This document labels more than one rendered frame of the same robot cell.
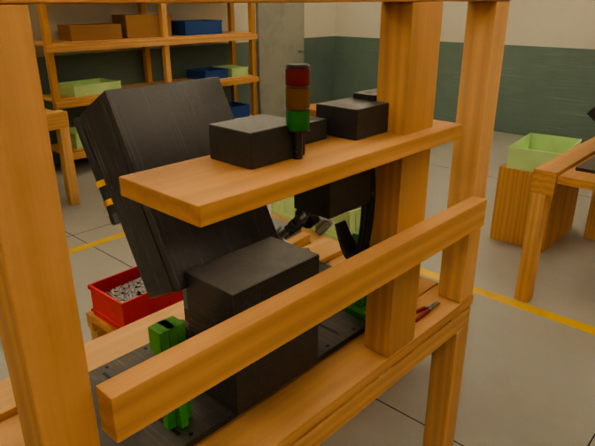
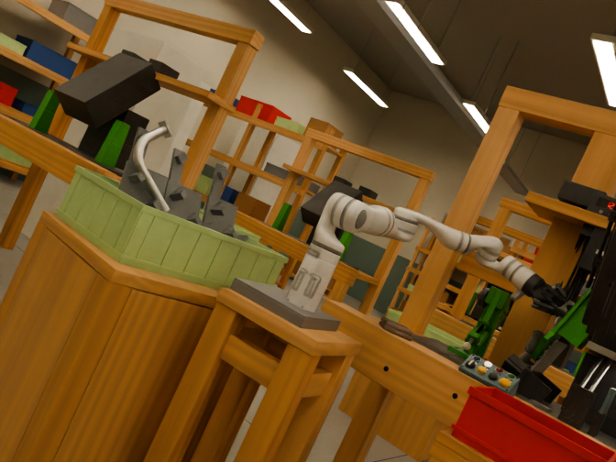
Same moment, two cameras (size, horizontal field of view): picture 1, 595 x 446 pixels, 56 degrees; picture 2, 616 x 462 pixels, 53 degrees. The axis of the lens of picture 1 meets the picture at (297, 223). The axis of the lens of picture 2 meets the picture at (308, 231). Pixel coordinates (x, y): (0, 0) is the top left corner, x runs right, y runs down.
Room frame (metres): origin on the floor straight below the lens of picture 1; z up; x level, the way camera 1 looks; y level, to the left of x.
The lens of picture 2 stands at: (2.70, 1.84, 1.11)
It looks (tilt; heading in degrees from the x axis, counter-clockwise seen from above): 1 degrees down; 261
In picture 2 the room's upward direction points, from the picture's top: 25 degrees clockwise
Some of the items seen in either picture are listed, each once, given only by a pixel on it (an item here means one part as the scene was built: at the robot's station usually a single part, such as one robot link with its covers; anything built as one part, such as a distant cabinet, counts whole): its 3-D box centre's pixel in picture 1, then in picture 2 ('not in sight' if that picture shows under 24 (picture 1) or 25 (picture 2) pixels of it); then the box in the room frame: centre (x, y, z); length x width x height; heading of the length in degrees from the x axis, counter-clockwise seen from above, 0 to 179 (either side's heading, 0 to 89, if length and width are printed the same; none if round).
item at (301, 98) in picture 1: (297, 97); not in sight; (1.17, 0.00, 1.67); 0.05 x 0.05 x 0.05
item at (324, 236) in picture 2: not in sight; (336, 225); (2.37, 0.16, 1.13); 0.09 x 0.09 x 0.17; 52
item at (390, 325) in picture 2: not in sight; (396, 328); (2.02, -0.01, 0.91); 0.10 x 0.08 x 0.03; 176
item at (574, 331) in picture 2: not in sight; (580, 323); (1.56, 0.13, 1.17); 0.13 x 0.12 x 0.20; 137
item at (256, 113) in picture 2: not in sight; (234, 183); (2.57, -6.36, 1.13); 2.48 x 0.54 x 2.27; 137
